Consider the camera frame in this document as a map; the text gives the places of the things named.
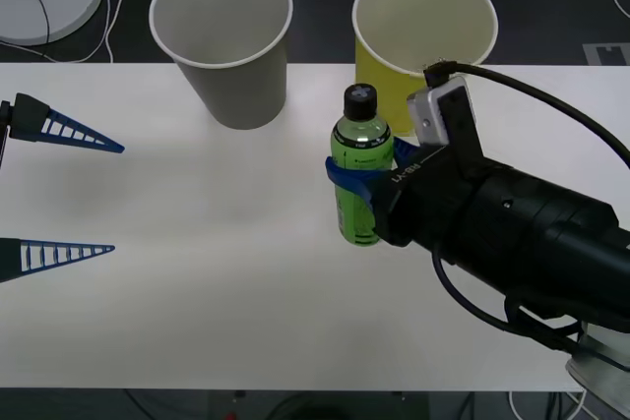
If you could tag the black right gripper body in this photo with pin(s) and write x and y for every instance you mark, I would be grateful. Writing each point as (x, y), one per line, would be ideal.
(423, 203)

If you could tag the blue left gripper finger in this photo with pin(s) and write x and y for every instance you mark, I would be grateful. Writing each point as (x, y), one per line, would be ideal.
(11, 258)
(32, 120)

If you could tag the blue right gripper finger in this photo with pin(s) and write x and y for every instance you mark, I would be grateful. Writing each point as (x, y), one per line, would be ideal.
(344, 177)
(402, 148)

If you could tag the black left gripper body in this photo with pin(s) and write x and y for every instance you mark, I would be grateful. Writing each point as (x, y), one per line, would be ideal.
(5, 117)

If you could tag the green bottle with black cap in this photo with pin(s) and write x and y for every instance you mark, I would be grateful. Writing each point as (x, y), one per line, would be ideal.
(361, 159)

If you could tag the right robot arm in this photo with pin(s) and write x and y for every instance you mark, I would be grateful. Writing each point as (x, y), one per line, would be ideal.
(541, 223)

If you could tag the grey plastic bin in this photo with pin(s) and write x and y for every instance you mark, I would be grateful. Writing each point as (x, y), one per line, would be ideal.
(246, 95)

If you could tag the yellow-green plastic bin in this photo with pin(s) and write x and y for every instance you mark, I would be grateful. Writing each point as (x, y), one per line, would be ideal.
(418, 12)

